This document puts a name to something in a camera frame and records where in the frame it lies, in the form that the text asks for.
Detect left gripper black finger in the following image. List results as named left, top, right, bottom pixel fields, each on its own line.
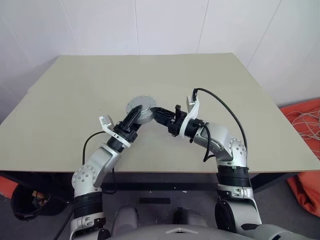
left=123, top=105, right=144, bottom=132

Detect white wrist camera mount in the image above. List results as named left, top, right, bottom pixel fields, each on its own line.
left=180, top=95, right=201, bottom=139
left=98, top=114, right=132, bottom=149

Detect large orange cloth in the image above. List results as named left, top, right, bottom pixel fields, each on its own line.
left=279, top=98, right=320, bottom=219

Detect black bucket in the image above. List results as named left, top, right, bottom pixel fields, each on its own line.
left=10, top=183, right=70, bottom=221

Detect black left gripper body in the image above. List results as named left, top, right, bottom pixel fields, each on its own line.
left=112, top=120, right=140, bottom=145

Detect silver motor stator housing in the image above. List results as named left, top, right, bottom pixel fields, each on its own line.
left=124, top=95, right=158, bottom=126

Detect small orange cloth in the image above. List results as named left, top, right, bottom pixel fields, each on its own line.
left=0, top=176, right=20, bottom=199

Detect grey robot torso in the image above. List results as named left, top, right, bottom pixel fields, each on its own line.
left=104, top=223, right=241, bottom=240

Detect black table frame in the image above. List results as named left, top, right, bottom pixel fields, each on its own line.
left=0, top=171, right=301, bottom=195

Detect tangled white cables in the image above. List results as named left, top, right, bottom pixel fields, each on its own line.
left=284, top=104, right=320, bottom=151

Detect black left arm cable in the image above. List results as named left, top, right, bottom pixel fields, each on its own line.
left=53, top=131, right=118, bottom=240

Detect grey rounded shape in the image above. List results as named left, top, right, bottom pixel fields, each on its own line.
left=111, top=204, right=140, bottom=235

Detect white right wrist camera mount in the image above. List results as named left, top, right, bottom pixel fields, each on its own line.
left=180, top=95, right=201, bottom=139

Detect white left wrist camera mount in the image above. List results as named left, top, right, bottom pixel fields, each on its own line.
left=98, top=114, right=132, bottom=149

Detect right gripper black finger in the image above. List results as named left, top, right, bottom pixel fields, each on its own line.
left=150, top=106, right=176, bottom=121
left=154, top=114, right=171, bottom=126

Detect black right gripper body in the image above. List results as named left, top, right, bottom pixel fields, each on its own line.
left=167, top=104, right=187, bottom=137

